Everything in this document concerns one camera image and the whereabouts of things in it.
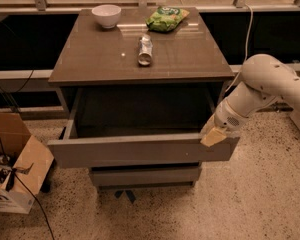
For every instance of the grey drawer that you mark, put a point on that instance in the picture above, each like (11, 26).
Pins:
(125, 125)
(130, 177)

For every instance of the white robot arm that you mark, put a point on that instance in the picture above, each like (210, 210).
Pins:
(264, 81)

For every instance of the grey bottom drawer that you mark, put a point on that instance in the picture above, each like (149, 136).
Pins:
(130, 177)

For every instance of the grey drawer cabinet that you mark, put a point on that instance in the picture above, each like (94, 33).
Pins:
(190, 44)

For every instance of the grey top drawer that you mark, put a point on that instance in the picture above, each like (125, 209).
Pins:
(125, 125)

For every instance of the white bowl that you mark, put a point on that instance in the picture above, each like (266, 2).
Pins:
(107, 16)

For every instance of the green chip bag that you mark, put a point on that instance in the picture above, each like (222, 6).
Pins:
(166, 19)

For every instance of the cardboard box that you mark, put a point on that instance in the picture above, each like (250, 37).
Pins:
(30, 157)

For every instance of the silver drink can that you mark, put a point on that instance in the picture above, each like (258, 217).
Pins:
(145, 50)

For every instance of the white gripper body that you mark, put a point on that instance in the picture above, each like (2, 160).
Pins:
(227, 118)

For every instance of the yellow taped gripper finger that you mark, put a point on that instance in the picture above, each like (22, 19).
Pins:
(211, 133)

